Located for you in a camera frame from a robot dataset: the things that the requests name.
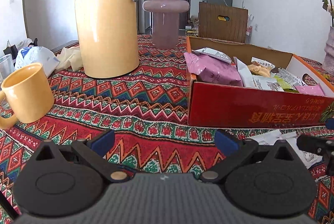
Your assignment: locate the white cracker snack packet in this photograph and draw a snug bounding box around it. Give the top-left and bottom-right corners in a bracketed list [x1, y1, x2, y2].
[234, 57, 256, 88]

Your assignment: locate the pink snack packet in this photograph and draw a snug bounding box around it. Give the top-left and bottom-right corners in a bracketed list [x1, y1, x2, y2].
[183, 52, 243, 87]
[295, 84, 325, 96]

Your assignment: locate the patterned red tablecloth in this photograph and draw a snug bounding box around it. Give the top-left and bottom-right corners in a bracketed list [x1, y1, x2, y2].
[1, 36, 333, 223]

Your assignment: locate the red cardboard pumpkin box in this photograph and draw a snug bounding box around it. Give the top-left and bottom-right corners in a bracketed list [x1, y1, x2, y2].
[186, 36, 333, 128]

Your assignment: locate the textured mauve ceramic vase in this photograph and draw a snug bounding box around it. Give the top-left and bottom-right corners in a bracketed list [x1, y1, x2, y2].
[321, 26, 334, 76]

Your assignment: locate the orange cookie snack packet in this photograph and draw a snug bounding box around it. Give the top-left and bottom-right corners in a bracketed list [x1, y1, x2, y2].
[247, 64, 271, 78]

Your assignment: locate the yellow ceramic mug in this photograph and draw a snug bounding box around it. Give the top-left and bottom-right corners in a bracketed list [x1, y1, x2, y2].
[1, 62, 54, 130]

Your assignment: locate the white plastic bag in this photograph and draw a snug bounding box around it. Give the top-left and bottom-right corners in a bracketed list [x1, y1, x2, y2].
[15, 46, 60, 77]

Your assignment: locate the clear drinking glass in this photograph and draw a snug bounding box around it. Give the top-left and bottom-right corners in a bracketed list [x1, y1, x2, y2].
[0, 54, 15, 82]

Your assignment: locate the wooden slatted chair back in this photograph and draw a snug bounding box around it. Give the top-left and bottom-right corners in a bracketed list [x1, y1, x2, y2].
[198, 2, 248, 43]

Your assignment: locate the pink glass vase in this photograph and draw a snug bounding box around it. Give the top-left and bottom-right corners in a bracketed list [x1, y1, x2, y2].
[143, 0, 190, 49]

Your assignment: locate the yellow thermos jug grey handle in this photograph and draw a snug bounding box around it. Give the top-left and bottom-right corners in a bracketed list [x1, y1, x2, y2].
[75, 0, 139, 79]

